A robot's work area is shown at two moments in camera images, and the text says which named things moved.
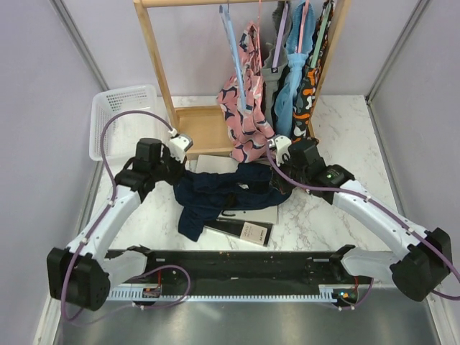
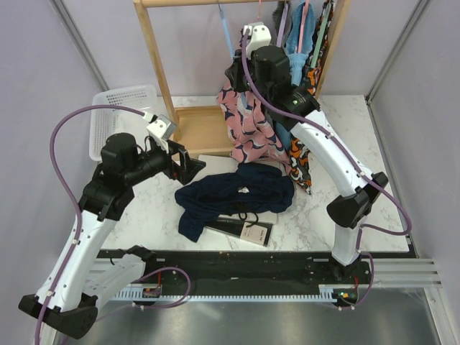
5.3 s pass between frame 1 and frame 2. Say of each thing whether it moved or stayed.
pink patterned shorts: stayed
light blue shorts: stayed
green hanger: stayed
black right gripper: moved
